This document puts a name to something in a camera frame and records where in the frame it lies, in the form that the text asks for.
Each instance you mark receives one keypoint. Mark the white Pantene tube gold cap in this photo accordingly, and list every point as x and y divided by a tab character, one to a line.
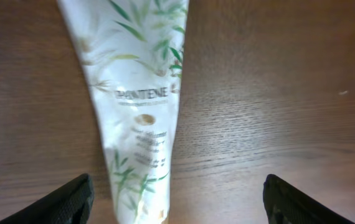
131	53

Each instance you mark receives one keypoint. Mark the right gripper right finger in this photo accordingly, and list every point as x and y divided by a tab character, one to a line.
285	204

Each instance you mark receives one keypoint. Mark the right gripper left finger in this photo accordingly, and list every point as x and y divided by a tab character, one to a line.
69	204

